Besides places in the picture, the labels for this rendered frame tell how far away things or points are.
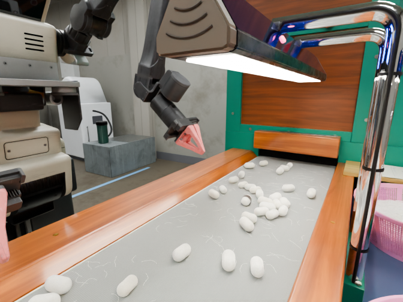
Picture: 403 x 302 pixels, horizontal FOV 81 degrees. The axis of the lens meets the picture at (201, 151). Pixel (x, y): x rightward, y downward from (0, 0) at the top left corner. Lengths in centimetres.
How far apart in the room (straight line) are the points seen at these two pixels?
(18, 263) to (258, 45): 43
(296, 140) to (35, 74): 88
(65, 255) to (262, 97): 85
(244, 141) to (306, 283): 77
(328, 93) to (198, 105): 245
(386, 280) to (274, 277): 25
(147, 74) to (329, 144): 63
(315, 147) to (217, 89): 233
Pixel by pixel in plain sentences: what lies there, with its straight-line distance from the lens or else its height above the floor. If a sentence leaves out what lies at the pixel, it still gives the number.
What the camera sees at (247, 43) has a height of 105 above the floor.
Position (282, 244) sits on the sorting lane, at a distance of 48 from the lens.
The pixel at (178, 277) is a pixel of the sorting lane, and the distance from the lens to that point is 40.
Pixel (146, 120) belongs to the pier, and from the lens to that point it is 369.
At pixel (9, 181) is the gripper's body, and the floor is 89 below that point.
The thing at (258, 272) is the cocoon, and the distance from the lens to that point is 39.
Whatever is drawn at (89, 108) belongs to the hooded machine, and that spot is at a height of 80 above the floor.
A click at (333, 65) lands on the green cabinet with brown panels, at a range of 98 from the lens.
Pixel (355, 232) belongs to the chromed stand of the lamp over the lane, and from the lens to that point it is 45.
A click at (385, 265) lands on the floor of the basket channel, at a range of 63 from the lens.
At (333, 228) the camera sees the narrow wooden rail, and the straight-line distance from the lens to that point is 52.
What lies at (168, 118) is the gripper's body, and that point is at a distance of 64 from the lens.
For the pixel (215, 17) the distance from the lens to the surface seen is 22.
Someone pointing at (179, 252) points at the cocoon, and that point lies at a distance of 41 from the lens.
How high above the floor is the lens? 101
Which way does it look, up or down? 14 degrees down
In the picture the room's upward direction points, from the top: straight up
